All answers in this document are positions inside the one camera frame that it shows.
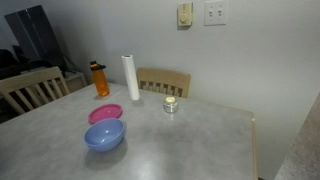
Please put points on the pink plastic plate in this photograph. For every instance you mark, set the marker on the pink plastic plate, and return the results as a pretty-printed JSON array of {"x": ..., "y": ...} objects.
[{"x": 105, "y": 112}]

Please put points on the blue plastic bowl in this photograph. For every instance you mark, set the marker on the blue plastic bowl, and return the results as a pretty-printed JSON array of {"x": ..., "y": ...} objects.
[{"x": 105, "y": 135}]

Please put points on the wooden block holder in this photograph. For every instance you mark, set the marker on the wooden block holder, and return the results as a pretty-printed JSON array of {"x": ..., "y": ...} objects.
[{"x": 163, "y": 76}]

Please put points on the small silver candle jar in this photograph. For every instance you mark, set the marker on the small silver candle jar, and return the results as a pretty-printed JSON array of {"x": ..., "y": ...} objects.
[{"x": 170, "y": 106}]

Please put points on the white paper towel roll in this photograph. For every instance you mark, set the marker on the white paper towel roll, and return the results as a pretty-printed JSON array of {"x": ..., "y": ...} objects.
[{"x": 130, "y": 76}]

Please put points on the orange water bottle black cap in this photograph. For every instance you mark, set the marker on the orange water bottle black cap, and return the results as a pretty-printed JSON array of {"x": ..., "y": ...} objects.
[{"x": 100, "y": 83}]

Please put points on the low beige side cabinet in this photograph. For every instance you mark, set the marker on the low beige side cabinet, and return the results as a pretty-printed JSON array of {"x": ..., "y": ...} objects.
[{"x": 76, "y": 81}]

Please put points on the wooden chair with slats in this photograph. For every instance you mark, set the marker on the wooden chair with slats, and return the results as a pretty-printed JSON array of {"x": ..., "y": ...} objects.
[{"x": 30, "y": 78}]

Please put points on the black flat monitor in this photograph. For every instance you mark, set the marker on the black flat monitor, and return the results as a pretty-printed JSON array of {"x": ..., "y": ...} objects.
[{"x": 33, "y": 33}]

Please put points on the speckled grey countertop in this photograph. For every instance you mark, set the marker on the speckled grey countertop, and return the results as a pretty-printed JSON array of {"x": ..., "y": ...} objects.
[{"x": 306, "y": 153}]

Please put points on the beige wall thermostat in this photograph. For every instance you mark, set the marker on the beige wall thermostat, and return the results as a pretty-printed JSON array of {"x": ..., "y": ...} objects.
[{"x": 185, "y": 15}]

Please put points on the white light switch plate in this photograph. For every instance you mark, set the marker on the white light switch plate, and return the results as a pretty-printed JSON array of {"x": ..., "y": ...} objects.
[{"x": 216, "y": 12}]

